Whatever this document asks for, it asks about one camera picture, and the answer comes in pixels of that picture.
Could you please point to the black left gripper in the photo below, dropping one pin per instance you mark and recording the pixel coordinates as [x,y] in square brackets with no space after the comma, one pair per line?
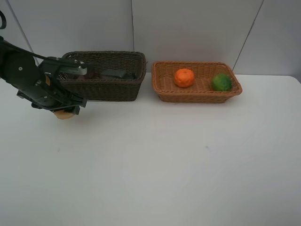
[45,92]

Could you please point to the green lime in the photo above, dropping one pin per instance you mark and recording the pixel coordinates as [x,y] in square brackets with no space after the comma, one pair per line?
[221,82]

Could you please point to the orange mandarin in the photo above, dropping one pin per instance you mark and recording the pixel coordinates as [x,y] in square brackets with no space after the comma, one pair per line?
[184,78]

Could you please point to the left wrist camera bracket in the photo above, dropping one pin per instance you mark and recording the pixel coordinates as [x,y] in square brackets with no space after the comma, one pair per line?
[65,68]

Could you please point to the dark brown wicker basket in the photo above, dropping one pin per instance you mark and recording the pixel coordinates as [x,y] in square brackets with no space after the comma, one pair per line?
[107,89]

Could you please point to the translucent purple plastic cup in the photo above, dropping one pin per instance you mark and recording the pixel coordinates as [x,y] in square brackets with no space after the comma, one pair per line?
[90,75]

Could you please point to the light orange wicker basket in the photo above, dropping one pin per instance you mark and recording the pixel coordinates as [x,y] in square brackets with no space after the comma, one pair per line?
[162,76]

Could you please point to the round orange bread bun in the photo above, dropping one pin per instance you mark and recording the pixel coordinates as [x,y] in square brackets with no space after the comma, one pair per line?
[63,115]

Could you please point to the dark green rectangular bottle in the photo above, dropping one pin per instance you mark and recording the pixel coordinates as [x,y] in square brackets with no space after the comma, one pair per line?
[117,74]

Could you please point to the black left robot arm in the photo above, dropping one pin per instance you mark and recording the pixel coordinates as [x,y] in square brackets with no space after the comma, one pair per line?
[17,60]

